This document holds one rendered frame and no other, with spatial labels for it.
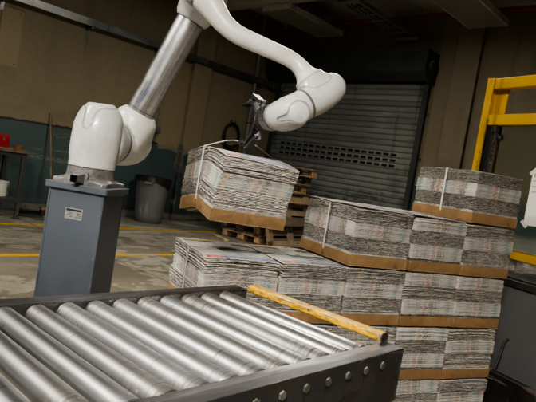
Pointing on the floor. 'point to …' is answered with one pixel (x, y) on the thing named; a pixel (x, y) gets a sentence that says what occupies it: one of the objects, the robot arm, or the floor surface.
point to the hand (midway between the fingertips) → (242, 123)
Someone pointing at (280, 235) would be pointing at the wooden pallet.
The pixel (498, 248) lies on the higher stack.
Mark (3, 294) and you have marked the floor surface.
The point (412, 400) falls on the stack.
